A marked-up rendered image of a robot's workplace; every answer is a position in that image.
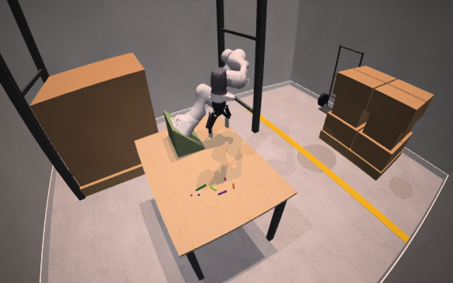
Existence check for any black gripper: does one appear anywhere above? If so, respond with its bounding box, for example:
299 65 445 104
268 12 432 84
206 101 232 138

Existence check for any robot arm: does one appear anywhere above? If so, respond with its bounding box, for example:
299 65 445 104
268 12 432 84
170 49 249 137

